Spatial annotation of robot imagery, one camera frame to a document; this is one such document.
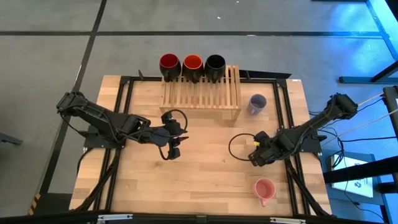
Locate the black aluminium table frame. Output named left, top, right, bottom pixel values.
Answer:
left=70, top=70, right=333, bottom=218

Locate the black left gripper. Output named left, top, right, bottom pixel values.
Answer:
left=149, top=119, right=190, bottom=149

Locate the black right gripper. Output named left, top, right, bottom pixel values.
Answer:
left=248, top=130, right=280, bottom=167

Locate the yellow black hazard tape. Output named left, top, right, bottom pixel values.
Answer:
left=28, top=192, right=42, bottom=216

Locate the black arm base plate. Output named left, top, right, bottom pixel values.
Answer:
left=83, top=124, right=126, bottom=149
left=298, top=133, right=327, bottom=154

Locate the grey mug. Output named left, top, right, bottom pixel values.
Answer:
left=247, top=93, right=267, bottom=116

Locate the black crossbar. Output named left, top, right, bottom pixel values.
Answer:
left=323, top=155, right=398, bottom=184

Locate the black mug red inside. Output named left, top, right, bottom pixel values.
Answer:
left=159, top=53, right=182, bottom=83

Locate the grey floor foot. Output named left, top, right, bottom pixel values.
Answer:
left=0, top=133, right=23, bottom=146

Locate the white printed sheet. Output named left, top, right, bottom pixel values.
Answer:
left=330, top=154, right=374, bottom=199

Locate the black floor cable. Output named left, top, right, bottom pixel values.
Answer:
left=320, top=135, right=398, bottom=144

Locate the black upright post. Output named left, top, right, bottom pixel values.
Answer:
left=382, top=85, right=398, bottom=141

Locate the white cord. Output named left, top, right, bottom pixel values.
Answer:
left=320, top=108, right=398, bottom=147

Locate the black flat plate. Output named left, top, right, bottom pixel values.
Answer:
left=239, top=69, right=292, bottom=80

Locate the all black mug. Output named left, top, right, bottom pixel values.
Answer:
left=204, top=54, right=227, bottom=84

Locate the black mug orange inside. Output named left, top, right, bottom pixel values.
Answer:
left=182, top=54, right=205, bottom=84

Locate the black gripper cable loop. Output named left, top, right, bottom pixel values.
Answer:
left=228, top=133, right=259, bottom=162
left=160, top=108, right=189, bottom=131

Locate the pink mug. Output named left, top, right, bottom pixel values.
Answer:
left=253, top=177, right=277, bottom=208

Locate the silver metal bracket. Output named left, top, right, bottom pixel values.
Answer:
left=97, top=213, right=134, bottom=223
left=269, top=217, right=307, bottom=224

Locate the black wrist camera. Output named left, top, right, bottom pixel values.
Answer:
left=167, top=147, right=182, bottom=161

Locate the wooden slatted rack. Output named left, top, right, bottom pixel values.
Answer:
left=159, top=64, right=243, bottom=121

